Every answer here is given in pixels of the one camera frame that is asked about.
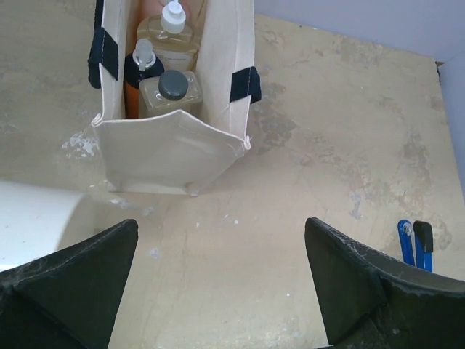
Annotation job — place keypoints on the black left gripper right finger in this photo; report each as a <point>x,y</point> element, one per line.
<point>371,300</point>

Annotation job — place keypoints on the cream canvas tote bag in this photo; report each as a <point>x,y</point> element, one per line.
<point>176,152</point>

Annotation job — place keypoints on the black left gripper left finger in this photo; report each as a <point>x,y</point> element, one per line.
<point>70,298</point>

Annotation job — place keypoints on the white cylindrical paper roll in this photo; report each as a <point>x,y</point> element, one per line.
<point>37,221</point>

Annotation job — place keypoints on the orange navy pump bottle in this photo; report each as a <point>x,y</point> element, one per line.
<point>141,64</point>

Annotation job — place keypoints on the clear bottle grey cap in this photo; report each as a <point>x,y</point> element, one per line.
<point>171,91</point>

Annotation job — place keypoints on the blue black clamp tool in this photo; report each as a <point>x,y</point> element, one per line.
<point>416,243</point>

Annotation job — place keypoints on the amber liquid pump bottle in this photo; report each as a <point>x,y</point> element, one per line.
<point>176,43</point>

